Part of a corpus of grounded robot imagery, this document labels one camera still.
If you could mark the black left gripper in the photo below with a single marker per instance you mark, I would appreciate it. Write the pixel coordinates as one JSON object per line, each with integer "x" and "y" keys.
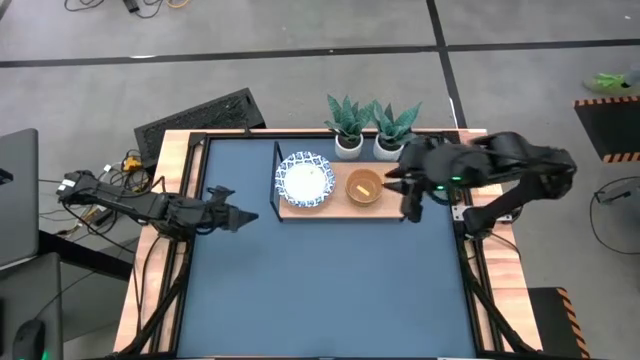
{"x": 195, "y": 212}

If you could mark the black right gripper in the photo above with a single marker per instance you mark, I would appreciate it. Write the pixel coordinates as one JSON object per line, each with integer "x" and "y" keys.
{"x": 435, "y": 162}

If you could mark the yellow translucent plastic bowl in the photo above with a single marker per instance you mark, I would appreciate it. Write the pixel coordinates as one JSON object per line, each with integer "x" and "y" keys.
{"x": 364, "y": 187}

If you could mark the blue patterned white plate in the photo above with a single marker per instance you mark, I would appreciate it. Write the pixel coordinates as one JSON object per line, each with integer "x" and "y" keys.
{"x": 305, "y": 180}

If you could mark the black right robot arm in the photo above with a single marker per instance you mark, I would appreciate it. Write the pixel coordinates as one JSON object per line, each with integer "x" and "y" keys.
{"x": 520, "y": 155}

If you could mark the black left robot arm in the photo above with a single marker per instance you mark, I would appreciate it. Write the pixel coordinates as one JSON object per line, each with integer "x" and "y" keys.
{"x": 120, "y": 202}

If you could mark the potted snake plant white pot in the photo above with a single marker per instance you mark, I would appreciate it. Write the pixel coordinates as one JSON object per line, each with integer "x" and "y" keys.
{"x": 348, "y": 125}
{"x": 390, "y": 130}

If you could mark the black perforated computer case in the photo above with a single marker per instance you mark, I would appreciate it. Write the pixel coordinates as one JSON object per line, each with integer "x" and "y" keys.
{"x": 200, "y": 117}

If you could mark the blue table mat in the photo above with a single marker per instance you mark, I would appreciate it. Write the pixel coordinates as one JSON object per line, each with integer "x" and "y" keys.
{"x": 325, "y": 290}

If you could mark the yellow plug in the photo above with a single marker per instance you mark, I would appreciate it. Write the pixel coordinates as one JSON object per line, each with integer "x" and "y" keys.
{"x": 132, "y": 163}

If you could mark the black floor beam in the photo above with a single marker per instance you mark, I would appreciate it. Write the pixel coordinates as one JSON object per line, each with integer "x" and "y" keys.
{"x": 85, "y": 255}

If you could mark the narrow black hazard-striped floor mat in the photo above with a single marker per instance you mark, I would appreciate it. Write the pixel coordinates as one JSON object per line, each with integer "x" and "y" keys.
{"x": 555, "y": 320}

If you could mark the large black hazard-striped floor mat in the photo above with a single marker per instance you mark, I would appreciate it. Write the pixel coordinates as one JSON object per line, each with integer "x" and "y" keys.
{"x": 612, "y": 130}

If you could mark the grey laptop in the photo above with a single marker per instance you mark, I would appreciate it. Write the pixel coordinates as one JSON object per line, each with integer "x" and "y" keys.
{"x": 19, "y": 200}

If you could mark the dark grey side desk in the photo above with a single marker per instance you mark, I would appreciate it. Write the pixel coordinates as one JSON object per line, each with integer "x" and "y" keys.
{"x": 30, "y": 290}

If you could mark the grey floor device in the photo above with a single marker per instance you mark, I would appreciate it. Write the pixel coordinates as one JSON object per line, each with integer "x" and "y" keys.
{"x": 620, "y": 191}

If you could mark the person's green shoe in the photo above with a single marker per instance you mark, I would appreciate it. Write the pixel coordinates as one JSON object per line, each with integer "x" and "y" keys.
{"x": 607, "y": 82}

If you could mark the black power adapter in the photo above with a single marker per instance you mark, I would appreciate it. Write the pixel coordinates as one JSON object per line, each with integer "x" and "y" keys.
{"x": 132, "y": 5}

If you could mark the black computer mouse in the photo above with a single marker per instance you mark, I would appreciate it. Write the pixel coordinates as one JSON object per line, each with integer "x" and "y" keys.
{"x": 29, "y": 342}

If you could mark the wooden shelf with black frame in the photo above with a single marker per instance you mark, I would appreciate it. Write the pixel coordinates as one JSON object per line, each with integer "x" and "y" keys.
{"x": 340, "y": 212}

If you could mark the black aluminium table frame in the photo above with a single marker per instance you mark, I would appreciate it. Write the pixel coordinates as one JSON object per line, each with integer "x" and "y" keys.
{"x": 172, "y": 295}

